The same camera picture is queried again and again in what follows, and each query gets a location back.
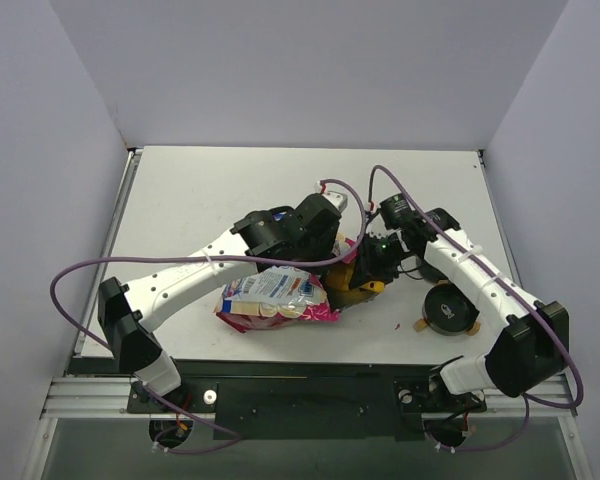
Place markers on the aluminium table edge rail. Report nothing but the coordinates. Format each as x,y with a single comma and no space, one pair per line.
134,157

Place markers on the aluminium front frame rail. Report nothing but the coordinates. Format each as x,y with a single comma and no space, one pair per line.
108,397

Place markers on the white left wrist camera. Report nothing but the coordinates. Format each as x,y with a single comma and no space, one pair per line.
337,199

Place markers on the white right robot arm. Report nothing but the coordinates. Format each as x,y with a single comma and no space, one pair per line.
531,336

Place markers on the black paw print bowl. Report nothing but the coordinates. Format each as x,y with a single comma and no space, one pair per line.
430,273

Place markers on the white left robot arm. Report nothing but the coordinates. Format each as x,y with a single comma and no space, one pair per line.
130,313

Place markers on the yellow plastic scoop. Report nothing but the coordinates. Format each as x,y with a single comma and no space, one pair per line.
346,288

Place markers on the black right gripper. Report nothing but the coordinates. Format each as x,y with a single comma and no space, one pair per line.
362,270

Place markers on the pink pet food bag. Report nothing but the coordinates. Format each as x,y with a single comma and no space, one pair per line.
278,297

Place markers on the black mounting base plate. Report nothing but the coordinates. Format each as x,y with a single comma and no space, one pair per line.
316,401

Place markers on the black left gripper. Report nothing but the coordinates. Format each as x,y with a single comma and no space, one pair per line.
327,245

